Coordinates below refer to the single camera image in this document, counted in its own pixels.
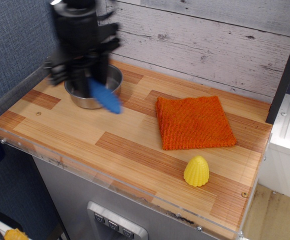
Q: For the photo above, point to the silver button control panel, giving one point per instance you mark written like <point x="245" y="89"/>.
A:
<point x="108" y="225"/>

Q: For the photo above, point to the yellow toy corn piece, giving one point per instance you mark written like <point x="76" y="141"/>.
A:
<point x="196" y="173"/>

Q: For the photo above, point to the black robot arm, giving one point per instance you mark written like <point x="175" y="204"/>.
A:
<point x="72" y="3"/>

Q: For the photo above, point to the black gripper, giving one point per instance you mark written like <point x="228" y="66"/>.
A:
<point x="80" y="36"/>

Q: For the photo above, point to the clear acrylic table guard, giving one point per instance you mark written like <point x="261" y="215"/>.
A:
<point x="135" y="166"/>

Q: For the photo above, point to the dark vertical post right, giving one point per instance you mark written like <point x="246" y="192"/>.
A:
<point x="279" y="95"/>

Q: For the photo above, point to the orange knitted cloth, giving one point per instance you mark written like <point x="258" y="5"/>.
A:
<point x="193" y="123"/>

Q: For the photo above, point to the small steel pot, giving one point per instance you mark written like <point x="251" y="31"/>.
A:
<point x="101" y="96"/>

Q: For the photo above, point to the blue handled metal spoon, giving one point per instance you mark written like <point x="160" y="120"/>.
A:
<point x="78" y="72"/>

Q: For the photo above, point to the yellow object bottom left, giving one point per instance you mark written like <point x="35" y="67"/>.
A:
<point x="15" y="234"/>

